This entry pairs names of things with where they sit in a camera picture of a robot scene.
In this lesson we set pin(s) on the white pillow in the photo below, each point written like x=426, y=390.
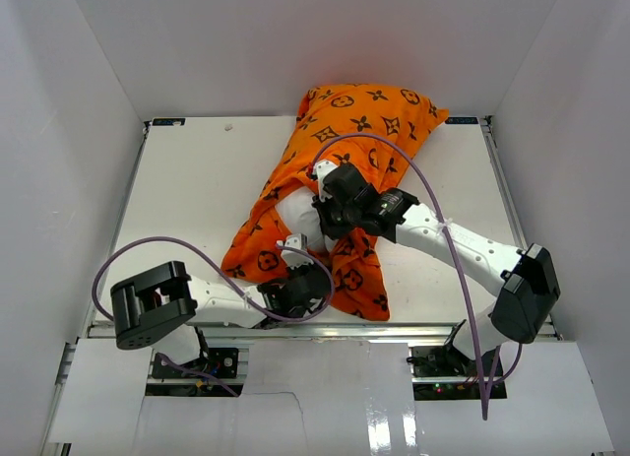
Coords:
x=298, y=214

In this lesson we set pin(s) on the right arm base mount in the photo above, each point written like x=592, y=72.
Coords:
x=440, y=373

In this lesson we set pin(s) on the blue label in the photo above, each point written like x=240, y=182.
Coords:
x=168, y=121
x=461, y=120

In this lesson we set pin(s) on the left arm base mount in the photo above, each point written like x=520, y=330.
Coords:
x=221, y=363

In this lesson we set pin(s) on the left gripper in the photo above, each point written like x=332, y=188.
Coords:
x=306, y=268

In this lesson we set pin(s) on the orange patterned pillowcase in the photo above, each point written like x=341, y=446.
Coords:
x=371, y=126

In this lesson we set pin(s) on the right blue label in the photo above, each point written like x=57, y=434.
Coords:
x=461, y=120

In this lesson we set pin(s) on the left blue label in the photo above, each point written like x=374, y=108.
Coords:
x=168, y=121

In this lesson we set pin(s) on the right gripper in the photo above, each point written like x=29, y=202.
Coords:
x=332, y=231

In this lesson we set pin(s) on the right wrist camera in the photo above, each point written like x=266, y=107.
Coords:
x=320, y=172

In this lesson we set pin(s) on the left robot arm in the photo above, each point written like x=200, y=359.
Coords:
x=161, y=307

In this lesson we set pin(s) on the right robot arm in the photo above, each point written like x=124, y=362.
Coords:
x=522, y=281

